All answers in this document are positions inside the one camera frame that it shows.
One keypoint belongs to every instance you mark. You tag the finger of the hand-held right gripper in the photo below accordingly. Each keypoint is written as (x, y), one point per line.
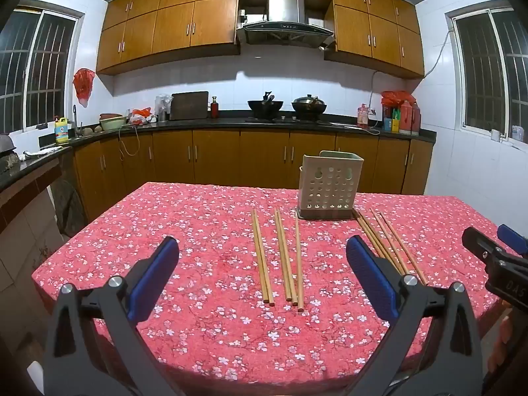
(476, 241)
(511, 236)

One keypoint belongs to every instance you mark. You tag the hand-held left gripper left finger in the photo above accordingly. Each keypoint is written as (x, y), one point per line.
(154, 280)

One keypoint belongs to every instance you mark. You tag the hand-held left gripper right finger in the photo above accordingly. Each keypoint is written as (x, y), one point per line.
(373, 280)

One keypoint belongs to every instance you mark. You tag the wooden chopstick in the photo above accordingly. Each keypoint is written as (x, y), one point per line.
(365, 227)
(282, 255)
(298, 264)
(260, 255)
(371, 231)
(377, 235)
(385, 235)
(287, 255)
(264, 258)
(400, 244)

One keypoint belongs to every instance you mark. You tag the beige perforated utensil holder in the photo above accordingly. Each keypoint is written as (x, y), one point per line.
(328, 185)

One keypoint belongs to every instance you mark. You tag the person's right hand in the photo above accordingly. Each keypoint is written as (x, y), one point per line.
(501, 334)

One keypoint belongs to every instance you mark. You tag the red floral tablecloth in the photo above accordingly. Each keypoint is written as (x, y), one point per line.
(206, 235)

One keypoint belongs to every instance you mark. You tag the dark sack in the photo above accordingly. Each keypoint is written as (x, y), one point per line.
(68, 208)

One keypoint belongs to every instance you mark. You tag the red jug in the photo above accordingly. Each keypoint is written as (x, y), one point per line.
(406, 119)
(415, 118)

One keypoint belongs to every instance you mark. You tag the wooden lower kitchen cabinets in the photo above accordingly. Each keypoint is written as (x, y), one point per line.
(214, 152)

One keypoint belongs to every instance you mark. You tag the colourful seasoning boxes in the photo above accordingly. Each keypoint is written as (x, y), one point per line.
(391, 123)

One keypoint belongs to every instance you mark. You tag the stacked plastic basins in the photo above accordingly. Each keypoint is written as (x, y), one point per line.
(111, 123)

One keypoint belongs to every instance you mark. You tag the crumpled red plastic bag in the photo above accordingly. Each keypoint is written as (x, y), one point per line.
(396, 98)

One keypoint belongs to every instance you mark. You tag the pink bottle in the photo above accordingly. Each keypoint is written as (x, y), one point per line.
(363, 116)

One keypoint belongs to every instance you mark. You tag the red and white plastic bag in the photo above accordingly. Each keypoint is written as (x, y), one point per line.
(140, 115)

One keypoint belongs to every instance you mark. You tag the white rag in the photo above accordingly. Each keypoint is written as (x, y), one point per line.
(39, 151)

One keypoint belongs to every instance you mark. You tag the yellow detergent bottle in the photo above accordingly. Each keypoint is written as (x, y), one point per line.
(62, 132)

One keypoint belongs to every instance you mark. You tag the clear plastic bag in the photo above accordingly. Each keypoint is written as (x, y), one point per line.
(163, 105)

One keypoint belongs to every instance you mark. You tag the black kitchen countertop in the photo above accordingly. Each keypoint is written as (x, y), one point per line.
(231, 121)

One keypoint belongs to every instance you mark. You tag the dark wooden cutting board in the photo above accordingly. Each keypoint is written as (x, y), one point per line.
(189, 105)

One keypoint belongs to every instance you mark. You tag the small red bottle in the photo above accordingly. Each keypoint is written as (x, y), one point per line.
(214, 109)

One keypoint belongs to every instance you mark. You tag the metal faucet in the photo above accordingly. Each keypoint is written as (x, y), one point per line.
(75, 117)

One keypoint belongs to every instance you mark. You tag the gas stove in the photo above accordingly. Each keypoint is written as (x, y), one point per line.
(288, 118)

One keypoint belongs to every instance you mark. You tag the dark wok with lid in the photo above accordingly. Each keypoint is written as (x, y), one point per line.
(309, 105)

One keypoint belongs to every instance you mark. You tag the dark metal pot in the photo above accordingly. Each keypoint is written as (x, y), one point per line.
(6, 144)

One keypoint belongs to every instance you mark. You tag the black wok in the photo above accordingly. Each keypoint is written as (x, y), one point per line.
(266, 108)

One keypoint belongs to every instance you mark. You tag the hanging red plastic bag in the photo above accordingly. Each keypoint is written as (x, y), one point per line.
(83, 84)

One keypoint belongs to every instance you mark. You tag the steel range hood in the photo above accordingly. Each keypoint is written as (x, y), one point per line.
(284, 29)

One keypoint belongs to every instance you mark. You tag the barred window with white frame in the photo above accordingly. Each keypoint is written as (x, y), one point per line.
(37, 70)
(486, 70)

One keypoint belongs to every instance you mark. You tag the wooden upper wall cabinets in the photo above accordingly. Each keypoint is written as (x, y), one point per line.
(173, 20)

